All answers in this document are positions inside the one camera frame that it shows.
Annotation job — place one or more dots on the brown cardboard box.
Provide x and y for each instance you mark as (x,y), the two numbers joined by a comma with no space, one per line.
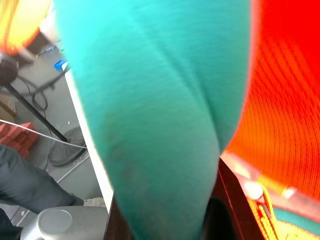
(6,108)

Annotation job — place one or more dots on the person's dark grey trouser leg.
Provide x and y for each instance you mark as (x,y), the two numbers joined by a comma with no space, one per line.
(30,180)

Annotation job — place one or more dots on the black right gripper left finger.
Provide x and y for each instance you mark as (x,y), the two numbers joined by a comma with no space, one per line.
(117,225)

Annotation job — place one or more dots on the teal cloth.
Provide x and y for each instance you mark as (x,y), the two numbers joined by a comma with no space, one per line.
(160,87)

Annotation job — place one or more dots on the small blue box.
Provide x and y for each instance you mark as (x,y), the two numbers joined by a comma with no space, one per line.
(60,64)

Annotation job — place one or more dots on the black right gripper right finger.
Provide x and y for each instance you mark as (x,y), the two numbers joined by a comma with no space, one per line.
(228,212)

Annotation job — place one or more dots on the black round floor stand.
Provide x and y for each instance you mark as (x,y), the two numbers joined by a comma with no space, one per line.
(67,147)

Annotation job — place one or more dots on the pale shoe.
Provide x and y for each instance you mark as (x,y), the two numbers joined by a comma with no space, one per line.
(95,202)

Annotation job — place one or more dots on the stack of red bricks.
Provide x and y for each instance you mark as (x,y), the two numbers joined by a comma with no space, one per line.
(18,138)

